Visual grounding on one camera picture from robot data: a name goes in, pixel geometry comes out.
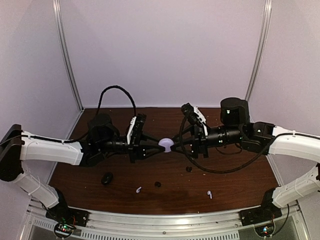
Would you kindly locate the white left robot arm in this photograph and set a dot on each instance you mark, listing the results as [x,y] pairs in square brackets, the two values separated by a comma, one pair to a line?
[101,139]

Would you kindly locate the right aluminium frame post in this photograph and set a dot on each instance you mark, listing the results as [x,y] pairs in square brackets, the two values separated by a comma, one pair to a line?
[263,36]

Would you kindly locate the left aluminium frame post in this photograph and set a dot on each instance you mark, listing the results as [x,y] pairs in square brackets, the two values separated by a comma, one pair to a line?
[65,53]

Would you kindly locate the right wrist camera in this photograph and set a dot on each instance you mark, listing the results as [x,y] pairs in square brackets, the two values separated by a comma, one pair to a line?
[195,117]

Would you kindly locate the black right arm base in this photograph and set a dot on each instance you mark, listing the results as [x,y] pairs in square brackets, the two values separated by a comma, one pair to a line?
[267,211]

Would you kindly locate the black oval charging case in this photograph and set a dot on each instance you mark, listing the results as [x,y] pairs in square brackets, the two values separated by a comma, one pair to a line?
[107,178]

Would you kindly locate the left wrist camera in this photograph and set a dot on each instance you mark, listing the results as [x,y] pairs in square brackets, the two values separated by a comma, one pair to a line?
[135,129]

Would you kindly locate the right circuit board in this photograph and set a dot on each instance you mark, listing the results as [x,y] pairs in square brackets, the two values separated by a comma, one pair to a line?
[264,230]

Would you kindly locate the lilac earbud charging case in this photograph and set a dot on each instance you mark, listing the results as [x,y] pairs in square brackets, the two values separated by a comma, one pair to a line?
[166,143]

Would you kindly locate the aluminium frame post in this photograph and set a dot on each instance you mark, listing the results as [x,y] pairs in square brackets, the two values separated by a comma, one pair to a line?
[263,36]
[65,53]

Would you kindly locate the left circuit board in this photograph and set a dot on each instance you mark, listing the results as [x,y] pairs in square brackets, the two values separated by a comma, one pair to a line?
[63,230]

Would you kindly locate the black earbud right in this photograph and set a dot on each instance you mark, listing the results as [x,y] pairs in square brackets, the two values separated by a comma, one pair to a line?
[189,169]

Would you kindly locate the black earbud small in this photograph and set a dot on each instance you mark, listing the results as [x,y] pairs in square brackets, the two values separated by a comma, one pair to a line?
[157,184]

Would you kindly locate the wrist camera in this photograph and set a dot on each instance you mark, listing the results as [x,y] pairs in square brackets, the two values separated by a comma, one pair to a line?
[195,117]
[135,129]

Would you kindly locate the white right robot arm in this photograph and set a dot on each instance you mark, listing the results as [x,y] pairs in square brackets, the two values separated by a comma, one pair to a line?
[263,138]

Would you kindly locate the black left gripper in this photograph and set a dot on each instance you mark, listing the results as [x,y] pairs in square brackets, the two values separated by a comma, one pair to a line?
[133,151]

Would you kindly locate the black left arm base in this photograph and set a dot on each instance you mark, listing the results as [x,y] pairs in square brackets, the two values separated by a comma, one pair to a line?
[64,214]

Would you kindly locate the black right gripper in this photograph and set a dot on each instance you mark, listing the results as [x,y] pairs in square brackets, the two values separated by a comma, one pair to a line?
[199,143]

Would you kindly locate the circuit board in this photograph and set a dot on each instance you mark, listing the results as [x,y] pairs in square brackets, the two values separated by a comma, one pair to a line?
[264,230]
[63,230]

